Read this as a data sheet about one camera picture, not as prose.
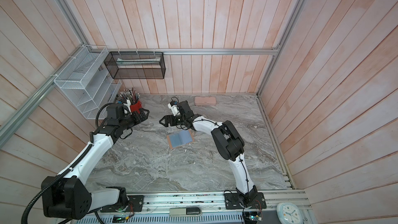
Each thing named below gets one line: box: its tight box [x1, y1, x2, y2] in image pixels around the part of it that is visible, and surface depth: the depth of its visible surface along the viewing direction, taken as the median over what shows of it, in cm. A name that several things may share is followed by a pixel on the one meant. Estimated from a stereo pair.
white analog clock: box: [276, 202, 304, 224], surface depth 70 cm
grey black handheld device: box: [168, 207, 203, 217], surface depth 71 cm
